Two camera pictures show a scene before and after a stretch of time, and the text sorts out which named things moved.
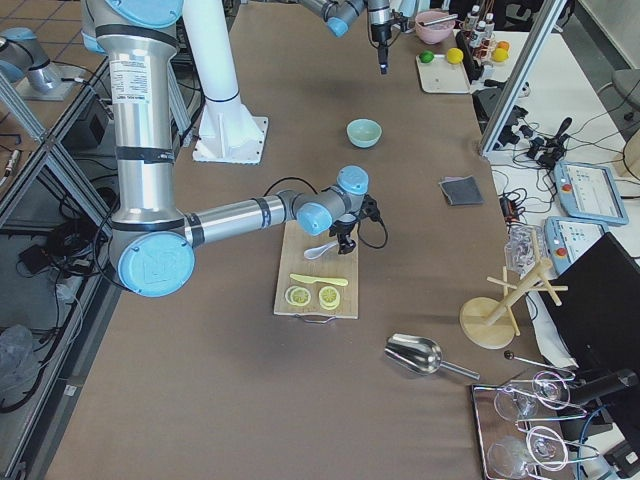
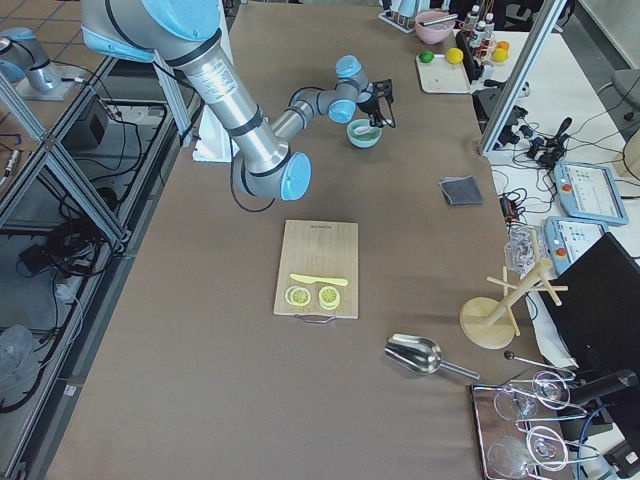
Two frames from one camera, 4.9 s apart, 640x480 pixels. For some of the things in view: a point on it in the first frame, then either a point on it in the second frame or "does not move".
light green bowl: x=364 y=133 does not move
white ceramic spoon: x=315 y=252 -> x=363 y=130
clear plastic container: x=520 y=249 does not move
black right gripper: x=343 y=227 -> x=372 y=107
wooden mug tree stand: x=489 y=323 does not move
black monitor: x=595 y=307 does not move
